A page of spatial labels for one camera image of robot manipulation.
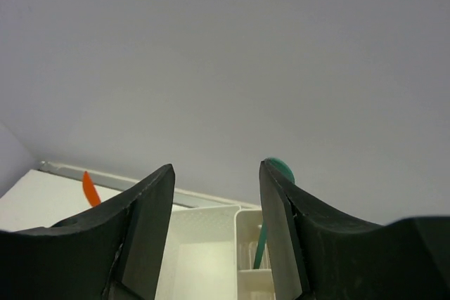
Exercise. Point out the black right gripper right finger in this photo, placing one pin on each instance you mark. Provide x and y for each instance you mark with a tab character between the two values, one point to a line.
319	252

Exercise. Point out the orange plastic knife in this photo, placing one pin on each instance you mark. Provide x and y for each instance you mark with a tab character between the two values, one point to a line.
90	191

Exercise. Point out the white utensil caddy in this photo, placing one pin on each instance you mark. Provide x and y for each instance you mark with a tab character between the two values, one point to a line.
209	254

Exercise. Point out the teal plastic spoon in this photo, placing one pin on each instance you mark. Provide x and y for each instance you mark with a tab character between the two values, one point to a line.
283	168

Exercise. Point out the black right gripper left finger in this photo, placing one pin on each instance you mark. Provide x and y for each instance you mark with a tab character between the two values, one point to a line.
111	251

